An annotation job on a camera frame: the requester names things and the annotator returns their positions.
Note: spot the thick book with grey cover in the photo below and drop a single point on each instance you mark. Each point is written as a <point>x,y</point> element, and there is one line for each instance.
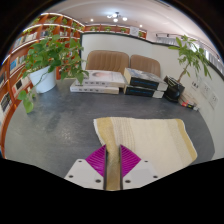
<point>145,79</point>

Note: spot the recessed ceiling spotlights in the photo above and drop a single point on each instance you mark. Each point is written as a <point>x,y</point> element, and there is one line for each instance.
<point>91,20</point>

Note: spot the thick dark blue book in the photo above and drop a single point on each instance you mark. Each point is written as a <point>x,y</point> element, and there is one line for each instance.
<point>143,92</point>

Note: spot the small tree in black pot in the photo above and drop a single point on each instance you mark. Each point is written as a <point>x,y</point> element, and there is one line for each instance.
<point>174,89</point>

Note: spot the orange wooden bookshelf unit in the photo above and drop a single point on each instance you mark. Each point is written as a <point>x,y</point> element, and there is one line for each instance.
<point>20,50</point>

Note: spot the cream and yellow striped towel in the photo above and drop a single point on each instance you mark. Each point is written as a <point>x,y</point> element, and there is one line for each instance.
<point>153,140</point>

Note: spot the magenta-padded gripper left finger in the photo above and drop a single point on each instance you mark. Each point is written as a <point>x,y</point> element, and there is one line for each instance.
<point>85,175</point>

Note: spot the book with red spine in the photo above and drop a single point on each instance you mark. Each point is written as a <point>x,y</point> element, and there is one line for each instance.
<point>189,105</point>

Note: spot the multi-bulb ceiling lamp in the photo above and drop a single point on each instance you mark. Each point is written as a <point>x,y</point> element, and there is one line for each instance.
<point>116,16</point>

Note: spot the leafy plant in white pot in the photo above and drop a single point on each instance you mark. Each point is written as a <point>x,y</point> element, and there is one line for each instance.
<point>43,78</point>

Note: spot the white wall socket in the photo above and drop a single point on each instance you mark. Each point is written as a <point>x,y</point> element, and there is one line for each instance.
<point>214,100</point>
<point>205,90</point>

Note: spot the white book with face cover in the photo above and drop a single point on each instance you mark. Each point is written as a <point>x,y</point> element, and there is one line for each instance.
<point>105,78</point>

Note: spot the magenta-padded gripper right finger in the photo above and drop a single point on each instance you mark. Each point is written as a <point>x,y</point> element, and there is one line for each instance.
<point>140,174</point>

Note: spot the thin white book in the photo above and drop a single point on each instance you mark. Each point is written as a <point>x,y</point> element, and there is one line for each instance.
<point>90,89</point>

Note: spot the white curtains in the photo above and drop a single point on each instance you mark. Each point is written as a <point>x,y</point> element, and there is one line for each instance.
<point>206,53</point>

